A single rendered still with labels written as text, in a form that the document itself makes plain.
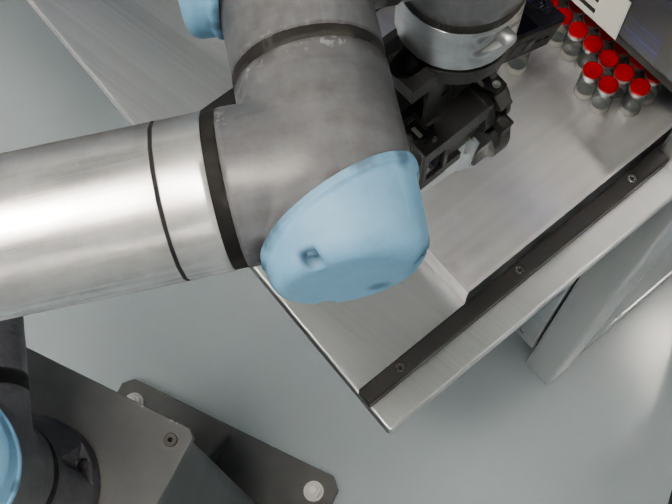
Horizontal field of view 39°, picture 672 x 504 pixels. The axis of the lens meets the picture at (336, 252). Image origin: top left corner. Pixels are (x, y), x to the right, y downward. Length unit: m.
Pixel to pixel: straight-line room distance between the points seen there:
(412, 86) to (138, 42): 0.58
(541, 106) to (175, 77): 0.40
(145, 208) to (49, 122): 1.74
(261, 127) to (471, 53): 0.18
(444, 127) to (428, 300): 0.35
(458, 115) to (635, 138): 0.44
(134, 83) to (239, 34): 0.64
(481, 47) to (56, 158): 0.25
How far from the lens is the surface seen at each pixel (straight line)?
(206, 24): 0.48
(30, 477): 0.89
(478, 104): 0.64
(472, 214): 0.99
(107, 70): 1.10
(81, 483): 1.00
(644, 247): 1.20
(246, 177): 0.40
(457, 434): 1.82
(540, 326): 1.66
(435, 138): 0.64
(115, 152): 0.42
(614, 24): 0.97
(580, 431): 1.86
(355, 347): 0.94
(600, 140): 1.05
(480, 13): 0.53
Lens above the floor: 1.79
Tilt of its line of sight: 69 degrees down
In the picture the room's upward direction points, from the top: 5 degrees counter-clockwise
